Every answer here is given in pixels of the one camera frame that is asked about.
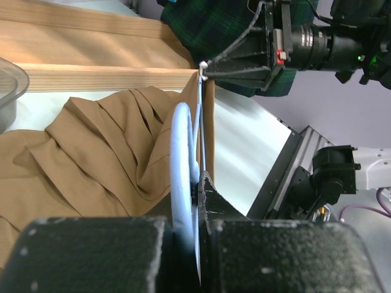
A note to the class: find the wooden clothes rack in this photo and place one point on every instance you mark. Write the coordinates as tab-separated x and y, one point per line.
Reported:
69	49

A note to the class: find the green plaid garment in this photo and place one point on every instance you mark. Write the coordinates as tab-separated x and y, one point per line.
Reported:
205	28

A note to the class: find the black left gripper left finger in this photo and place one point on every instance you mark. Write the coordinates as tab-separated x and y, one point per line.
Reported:
92	255

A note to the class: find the blue wire hanger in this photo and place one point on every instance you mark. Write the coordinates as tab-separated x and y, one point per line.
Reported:
185	171

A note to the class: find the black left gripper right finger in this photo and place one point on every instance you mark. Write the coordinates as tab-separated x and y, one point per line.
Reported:
242	255

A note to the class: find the tan garment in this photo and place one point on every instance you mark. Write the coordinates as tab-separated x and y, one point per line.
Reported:
105	158

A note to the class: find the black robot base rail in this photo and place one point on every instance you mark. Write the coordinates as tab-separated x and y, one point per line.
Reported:
297	151

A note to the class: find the clear plastic tray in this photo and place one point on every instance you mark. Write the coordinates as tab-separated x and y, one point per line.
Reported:
14	83

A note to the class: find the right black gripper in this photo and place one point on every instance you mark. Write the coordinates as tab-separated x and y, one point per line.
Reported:
356	36

